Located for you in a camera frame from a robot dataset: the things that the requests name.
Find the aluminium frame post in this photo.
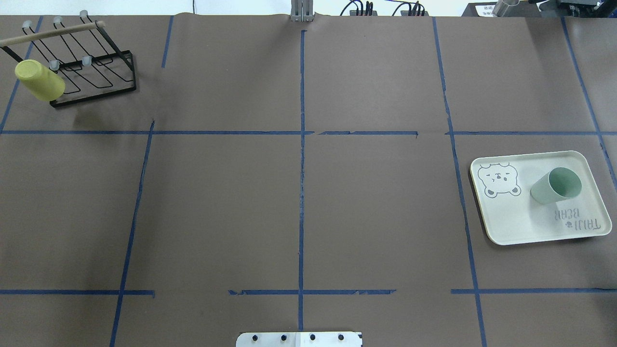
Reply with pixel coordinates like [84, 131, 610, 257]
[290, 0, 315, 23]

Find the light green cup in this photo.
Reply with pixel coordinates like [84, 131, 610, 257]
[530, 167, 582, 204]

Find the black wire cup rack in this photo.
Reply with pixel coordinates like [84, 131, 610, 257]
[1, 10, 137, 108]

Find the steel cylinder cup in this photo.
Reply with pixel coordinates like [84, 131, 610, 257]
[492, 0, 520, 17]

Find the yellow cup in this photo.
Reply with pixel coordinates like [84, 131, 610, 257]
[14, 59, 66, 102]

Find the pale green bear tray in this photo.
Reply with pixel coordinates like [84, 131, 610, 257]
[469, 151, 612, 245]

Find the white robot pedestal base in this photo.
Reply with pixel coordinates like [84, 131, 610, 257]
[236, 331, 363, 347]

